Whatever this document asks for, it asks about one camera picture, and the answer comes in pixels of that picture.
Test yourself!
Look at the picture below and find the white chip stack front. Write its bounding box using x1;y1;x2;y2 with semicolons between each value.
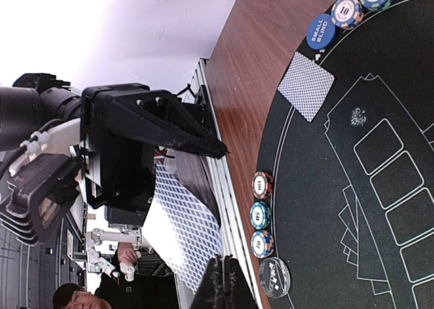
250;230;275;259

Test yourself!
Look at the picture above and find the aluminium front rail frame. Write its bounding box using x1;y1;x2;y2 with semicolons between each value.
190;58;263;308

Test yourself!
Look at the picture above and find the round black poker mat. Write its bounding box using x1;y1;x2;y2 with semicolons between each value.
257;0;433;308

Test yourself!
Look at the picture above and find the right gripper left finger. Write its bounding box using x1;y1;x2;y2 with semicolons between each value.
190;256;224;309

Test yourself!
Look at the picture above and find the brown chip stack front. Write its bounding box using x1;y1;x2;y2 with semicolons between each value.
252;171;273;200

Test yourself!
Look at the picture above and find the face-down cards player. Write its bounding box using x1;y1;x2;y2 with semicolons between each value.
277;51;335;122

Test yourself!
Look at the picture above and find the blue round blind button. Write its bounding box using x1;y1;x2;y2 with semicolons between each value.
306;14;336;50

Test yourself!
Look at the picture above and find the person behind the table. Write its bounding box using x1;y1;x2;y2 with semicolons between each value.
52;241;180;309

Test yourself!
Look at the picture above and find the white chip stack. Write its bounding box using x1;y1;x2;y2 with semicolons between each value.
331;0;363;30
250;230;275;259

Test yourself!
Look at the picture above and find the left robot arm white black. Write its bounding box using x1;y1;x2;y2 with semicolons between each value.
1;73;228;233

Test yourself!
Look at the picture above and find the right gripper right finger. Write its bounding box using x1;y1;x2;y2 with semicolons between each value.
222;255;258;309

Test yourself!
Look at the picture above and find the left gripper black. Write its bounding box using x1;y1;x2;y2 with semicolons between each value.
80;83;228;226

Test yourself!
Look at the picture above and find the clear round dealer puck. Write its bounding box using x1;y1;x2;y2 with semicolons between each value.
259;257;291;299

